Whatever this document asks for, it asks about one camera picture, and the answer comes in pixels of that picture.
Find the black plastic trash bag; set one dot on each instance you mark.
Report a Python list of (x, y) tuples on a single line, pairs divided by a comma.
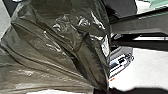
[(56, 46)]

